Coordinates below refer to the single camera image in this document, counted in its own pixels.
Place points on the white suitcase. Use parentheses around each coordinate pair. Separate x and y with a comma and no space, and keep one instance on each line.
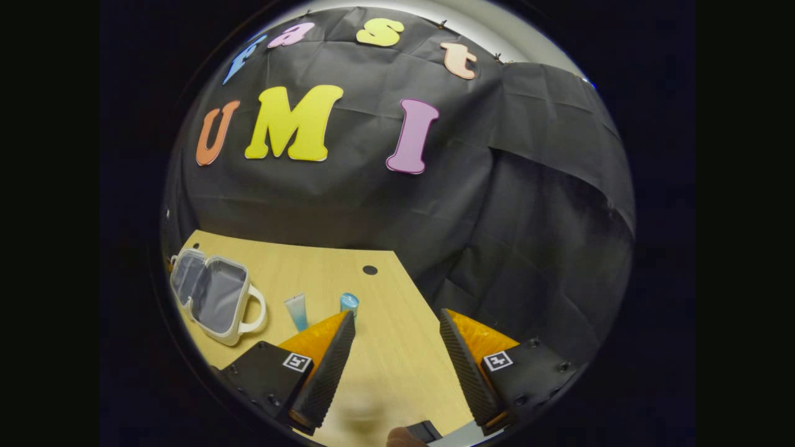
(214,292)

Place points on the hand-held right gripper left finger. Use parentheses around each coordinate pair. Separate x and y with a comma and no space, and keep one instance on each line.
(326,372)

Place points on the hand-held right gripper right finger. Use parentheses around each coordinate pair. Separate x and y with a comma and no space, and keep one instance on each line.
(469,372)

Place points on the blue skincare tube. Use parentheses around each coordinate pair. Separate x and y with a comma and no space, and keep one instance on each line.
(298,313)

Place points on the blue round jar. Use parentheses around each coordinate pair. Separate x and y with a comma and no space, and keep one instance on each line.
(349,303)

